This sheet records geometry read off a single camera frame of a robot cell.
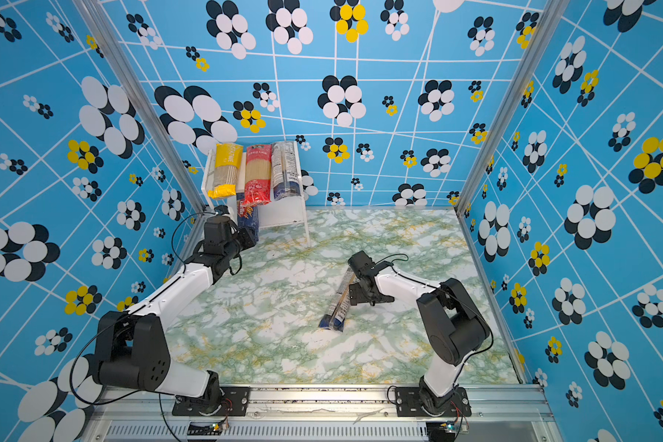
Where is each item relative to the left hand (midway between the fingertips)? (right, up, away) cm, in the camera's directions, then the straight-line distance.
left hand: (253, 227), depth 88 cm
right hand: (+39, -24, +5) cm, 46 cm away
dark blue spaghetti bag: (-2, +4, -1) cm, 4 cm away
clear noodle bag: (+27, -29, -2) cm, 39 cm away
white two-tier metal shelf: (+4, +5, +8) cm, 10 cm away
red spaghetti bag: (+4, +16, -6) cm, 17 cm away
